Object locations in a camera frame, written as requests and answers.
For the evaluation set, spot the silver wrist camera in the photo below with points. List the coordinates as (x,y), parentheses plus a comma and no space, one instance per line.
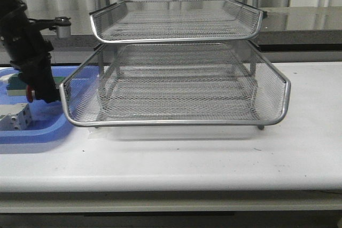
(62,27)

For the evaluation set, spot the grey stone counter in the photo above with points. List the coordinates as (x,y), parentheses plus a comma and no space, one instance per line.
(282,26)

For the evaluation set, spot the white circuit breaker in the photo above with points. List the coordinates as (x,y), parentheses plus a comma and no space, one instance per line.
(15,117)

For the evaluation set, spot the red emergency push button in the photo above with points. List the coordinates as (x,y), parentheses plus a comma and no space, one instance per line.
(30,94)

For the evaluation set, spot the green terminal block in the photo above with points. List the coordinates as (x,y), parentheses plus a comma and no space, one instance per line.
(12,86)

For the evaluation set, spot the blue plastic tray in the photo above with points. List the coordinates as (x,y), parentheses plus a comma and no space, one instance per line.
(48,120)

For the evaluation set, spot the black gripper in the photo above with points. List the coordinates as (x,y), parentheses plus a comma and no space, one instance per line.
(36,73)

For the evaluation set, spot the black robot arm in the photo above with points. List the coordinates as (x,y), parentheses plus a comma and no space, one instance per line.
(28,50)

